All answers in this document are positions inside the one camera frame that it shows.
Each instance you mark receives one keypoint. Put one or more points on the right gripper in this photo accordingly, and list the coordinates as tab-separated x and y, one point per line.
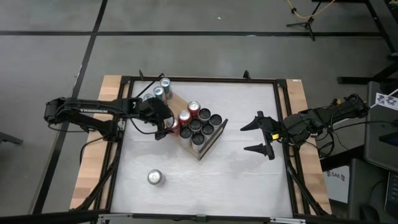
275	129

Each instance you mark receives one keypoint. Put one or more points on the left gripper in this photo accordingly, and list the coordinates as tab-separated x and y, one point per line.
154	110

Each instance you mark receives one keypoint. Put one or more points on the Celsius Tropical Vibe can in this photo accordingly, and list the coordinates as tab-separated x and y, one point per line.
186	132

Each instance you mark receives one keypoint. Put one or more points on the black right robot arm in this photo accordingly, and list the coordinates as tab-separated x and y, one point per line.
311	121

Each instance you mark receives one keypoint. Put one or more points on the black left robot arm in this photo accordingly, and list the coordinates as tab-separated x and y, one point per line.
87	110

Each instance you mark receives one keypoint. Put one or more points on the silver can with red print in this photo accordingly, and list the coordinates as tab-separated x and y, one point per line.
154	176

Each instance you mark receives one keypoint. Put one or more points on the wooden table side panel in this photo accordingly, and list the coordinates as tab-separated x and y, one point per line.
93	161
314	174

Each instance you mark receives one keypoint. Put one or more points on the grey cabinet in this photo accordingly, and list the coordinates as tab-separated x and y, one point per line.
379	146

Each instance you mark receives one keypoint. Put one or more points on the black tripod stand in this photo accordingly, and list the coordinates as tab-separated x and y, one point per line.
306	25

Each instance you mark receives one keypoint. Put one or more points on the printed white paper sign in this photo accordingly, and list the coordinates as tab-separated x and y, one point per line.
387	101

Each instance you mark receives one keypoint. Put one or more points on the dark keyboard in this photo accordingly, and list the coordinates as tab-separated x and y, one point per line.
391	189

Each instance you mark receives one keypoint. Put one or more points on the black stand leg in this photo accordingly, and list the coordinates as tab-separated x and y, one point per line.
11	138

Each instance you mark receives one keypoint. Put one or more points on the wooden shelf with black frame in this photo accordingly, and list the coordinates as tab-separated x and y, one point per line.
211	140

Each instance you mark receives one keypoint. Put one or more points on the long silver frame bracket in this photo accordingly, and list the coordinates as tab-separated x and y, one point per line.
287	220
115	215

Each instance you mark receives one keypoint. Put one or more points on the black desk frame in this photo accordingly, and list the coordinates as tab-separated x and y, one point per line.
377	20

